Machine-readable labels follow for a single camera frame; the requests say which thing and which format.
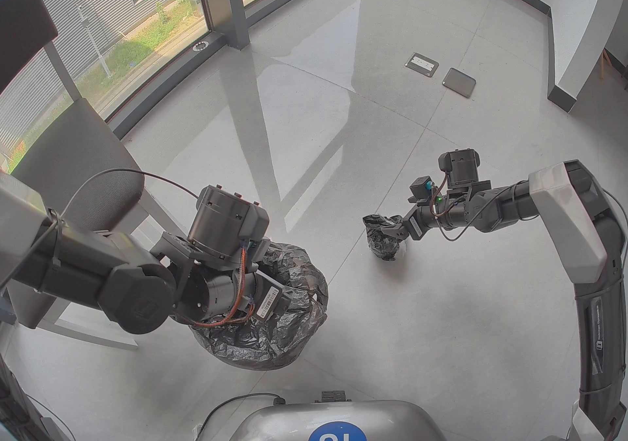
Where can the black plastic bag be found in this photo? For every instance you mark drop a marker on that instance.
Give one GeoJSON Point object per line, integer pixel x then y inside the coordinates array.
{"type": "Point", "coordinates": [294, 331]}

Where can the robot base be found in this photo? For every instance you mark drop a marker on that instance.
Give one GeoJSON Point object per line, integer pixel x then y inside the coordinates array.
{"type": "Point", "coordinates": [294, 424]}

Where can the black plastic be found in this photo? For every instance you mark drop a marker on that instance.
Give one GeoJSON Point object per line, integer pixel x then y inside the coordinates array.
{"type": "Point", "coordinates": [382, 245]}

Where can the brown chair with white legs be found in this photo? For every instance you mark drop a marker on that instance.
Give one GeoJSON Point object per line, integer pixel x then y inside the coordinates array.
{"type": "Point", "coordinates": [88, 154]}

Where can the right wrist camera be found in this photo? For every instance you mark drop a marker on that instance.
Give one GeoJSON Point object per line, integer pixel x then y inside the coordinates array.
{"type": "Point", "coordinates": [421, 188]}

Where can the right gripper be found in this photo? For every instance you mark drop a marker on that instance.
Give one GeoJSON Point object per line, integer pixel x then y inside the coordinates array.
{"type": "Point", "coordinates": [434, 222]}

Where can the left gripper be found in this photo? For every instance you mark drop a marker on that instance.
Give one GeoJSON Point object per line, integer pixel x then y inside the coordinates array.
{"type": "Point", "coordinates": [230, 294]}

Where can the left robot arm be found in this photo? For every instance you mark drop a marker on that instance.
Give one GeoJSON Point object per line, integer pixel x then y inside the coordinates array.
{"type": "Point", "coordinates": [88, 262]}

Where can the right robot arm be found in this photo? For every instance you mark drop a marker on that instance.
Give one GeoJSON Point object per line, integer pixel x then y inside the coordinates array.
{"type": "Point", "coordinates": [564, 203]}

